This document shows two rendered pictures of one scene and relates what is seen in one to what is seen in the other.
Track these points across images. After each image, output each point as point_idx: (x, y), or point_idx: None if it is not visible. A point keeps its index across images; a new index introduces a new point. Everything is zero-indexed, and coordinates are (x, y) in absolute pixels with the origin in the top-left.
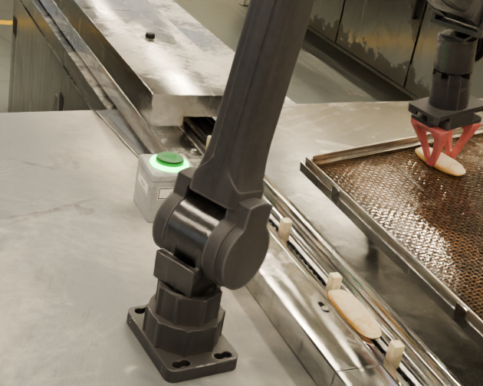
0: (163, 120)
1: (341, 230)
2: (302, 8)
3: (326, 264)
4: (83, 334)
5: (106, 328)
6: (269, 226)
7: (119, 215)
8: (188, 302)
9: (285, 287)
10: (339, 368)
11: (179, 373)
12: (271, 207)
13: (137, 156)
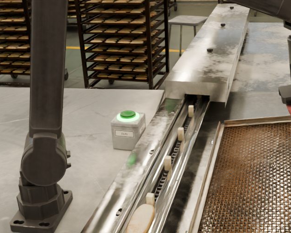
0: (172, 95)
1: None
2: (49, 15)
3: (167, 188)
4: (9, 196)
5: None
6: (163, 160)
7: (104, 143)
8: (22, 188)
9: (112, 195)
10: None
11: (13, 226)
12: (55, 139)
13: None
